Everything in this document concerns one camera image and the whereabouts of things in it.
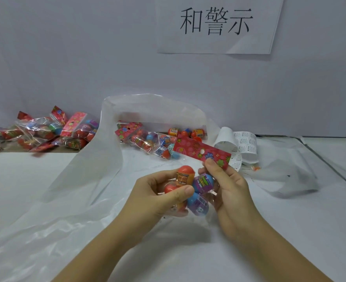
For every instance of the person's left hand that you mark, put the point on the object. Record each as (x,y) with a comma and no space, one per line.
(149,196)

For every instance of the person's right hand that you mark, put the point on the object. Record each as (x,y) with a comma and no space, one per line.
(234,202)

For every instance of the person's left thumb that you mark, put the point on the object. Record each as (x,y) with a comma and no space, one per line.
(177,195)

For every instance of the person's right thumb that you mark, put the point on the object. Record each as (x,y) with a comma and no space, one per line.
(218,173)

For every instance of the clear toy packet red header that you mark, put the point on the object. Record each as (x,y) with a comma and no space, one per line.
(205,151)
(130,133)

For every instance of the person's left forearm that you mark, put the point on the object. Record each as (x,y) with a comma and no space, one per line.
(108,252)

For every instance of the person's right forearm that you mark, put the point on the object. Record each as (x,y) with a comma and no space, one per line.
(272,255)

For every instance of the red capsule toy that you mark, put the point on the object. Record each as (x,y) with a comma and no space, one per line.
(171,188)
(185,133)

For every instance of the blue capsule toy purple label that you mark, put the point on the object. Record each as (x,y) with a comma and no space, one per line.
(203,183)
(198,202)

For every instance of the orange capsule toy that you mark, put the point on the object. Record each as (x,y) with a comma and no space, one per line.
(185,174)
(198,134)
(173,132)

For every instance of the small orange scrap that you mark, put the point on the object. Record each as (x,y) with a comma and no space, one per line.
(255,167)

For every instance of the white printed label strip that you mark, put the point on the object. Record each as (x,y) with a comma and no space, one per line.
(246,143)

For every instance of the large translucent plastic bag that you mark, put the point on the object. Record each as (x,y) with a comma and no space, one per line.
(73,187)

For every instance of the white paper sign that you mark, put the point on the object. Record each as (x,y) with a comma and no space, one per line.
(217,26)

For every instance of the pile of toy packets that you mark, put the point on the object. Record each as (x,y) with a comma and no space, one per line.
(43,132)

